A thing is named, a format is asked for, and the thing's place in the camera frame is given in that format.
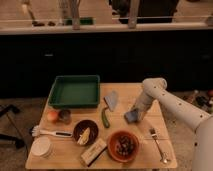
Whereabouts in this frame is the orange peach fruit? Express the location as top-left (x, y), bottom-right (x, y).
top-left (47, 110), bottom-right (59, 122)

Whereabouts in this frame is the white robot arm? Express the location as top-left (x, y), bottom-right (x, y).
top-left (132, 78), bottom-right (213, 171)

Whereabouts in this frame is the white dish brush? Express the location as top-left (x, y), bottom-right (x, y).
top-left (31, 126), bottom-right (72, 137)

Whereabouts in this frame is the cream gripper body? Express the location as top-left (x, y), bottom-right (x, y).
top-left (131, 105), bottom-right (147, 122)

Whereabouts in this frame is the green plastic tray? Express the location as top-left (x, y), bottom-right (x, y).
top-left (48, 75), bottom-right (100, 109)

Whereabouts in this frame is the wooden block brush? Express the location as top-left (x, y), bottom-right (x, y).
top-left (81, 138), bottom-right (107, 166)

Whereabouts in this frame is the black chair base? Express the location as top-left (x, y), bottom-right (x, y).
top-left (0, 103), bottom-right (27, 150)

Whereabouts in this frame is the silver fork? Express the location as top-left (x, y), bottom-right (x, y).
top-left (149, 128), bottom-right (169, 164)

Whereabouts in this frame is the blue grey sponge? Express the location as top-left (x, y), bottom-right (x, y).
top-left (124, 110), bottom-right (138, 123)

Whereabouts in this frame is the terracotta bowl with nuts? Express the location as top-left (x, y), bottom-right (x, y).
top-left (107, 130), bottom-right (139, 163)

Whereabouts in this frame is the banana piece in bowl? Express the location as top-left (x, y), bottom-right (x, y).
top-left (77, 128), bottom-right (90, 145)

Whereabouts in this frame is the small dark metal cup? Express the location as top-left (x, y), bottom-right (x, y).
top-left (59, 110), bottom-right (71, 124)

